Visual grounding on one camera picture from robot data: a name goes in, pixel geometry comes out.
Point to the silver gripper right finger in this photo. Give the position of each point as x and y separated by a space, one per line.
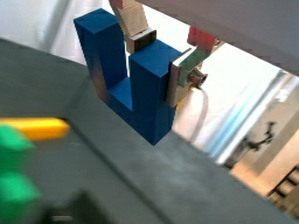
186 67

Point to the yellow long rectangular block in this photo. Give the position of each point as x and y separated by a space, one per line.
39 128

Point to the green arch-shaped block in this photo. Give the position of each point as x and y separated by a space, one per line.
18 191

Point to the blue U-shaped block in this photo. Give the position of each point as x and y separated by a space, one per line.
131 82

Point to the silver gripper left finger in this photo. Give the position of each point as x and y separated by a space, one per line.
131 17

